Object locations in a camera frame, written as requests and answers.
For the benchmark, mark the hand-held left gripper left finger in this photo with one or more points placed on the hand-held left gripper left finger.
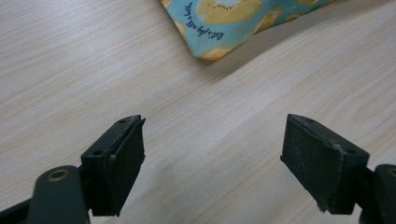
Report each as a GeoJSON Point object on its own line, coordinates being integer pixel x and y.
{"type": "Point", "coordinates": [124, 168]}

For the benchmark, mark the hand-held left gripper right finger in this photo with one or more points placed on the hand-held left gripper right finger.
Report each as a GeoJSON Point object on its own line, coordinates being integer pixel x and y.
{"type": "Point", "coordinates": [314, 161]}

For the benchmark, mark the blue fruit print cloth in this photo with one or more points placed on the blue fruit print cloth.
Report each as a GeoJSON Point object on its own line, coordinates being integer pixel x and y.
{"type": "Point", "coordinates": [218, 28]}

